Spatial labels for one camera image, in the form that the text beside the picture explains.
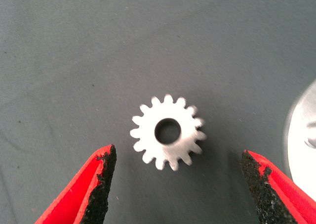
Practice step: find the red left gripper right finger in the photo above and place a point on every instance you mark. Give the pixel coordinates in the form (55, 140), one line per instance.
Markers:
(276, 194)

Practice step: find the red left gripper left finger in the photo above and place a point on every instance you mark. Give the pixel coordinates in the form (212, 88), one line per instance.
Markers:
(79, 194)

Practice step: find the steel planetary gear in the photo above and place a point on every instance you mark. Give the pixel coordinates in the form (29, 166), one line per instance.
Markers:
(150, 125)

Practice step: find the round metal carrier plate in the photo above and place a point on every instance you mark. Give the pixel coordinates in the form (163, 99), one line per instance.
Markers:
(301, 145)

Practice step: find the dark grey table cloth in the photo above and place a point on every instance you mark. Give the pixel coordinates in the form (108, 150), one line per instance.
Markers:
(123, 48)

